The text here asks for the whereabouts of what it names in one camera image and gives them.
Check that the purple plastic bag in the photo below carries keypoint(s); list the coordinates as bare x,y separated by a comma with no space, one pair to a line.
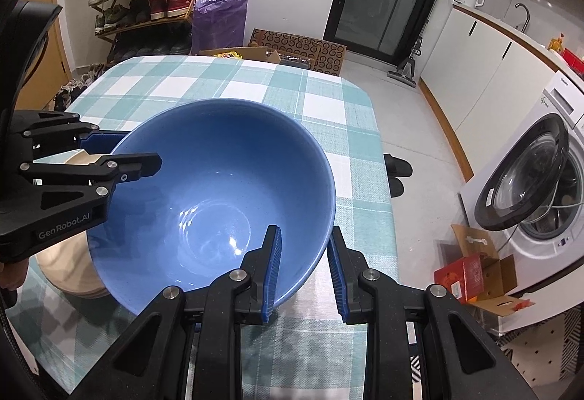
219,21

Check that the upright vacuum cleaner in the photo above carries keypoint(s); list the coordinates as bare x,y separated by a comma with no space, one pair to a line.
406,69

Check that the wooden door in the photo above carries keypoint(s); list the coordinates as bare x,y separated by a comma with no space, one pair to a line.
59,44

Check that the black slipper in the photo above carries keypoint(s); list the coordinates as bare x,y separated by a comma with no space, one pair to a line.
399,166
396,188

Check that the metal kitchen faucet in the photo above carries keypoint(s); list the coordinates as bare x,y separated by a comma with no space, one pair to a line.
525,14

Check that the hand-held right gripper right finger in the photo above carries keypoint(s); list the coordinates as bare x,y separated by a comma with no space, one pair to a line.
337,272

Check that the person's left hand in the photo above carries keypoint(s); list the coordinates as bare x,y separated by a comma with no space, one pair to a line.
10,276

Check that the red carton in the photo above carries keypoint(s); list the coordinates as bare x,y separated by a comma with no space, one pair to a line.
458,279

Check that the white kitchen counter cabinet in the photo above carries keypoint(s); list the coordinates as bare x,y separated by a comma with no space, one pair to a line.
483,76

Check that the doormat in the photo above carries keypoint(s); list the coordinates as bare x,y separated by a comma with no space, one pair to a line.
301,51

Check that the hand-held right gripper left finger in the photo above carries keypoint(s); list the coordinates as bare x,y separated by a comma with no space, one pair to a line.
272,272

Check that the teal checked tablecloth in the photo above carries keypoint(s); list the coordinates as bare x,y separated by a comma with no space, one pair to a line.
296,117

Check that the cardboard box with snacks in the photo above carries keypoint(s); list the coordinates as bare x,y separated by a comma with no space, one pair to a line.
255,54

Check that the yellow bottle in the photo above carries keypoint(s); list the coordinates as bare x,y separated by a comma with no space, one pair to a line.
556,44

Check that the heap of black white shoes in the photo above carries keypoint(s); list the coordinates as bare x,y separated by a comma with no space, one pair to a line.
80,85

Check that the red box in cardboard box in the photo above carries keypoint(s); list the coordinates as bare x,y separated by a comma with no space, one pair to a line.
502,286

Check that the black white patterned rug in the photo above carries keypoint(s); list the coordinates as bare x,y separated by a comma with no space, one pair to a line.
538,350

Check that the blue bowl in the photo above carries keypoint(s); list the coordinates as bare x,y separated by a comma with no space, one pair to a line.
205,181

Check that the small red container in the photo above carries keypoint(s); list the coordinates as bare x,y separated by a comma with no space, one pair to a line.
574,60

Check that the white washing machine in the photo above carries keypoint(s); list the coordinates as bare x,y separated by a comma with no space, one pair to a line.
524,181

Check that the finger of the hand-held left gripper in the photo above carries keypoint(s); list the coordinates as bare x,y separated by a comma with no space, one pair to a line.
123,165
105,140

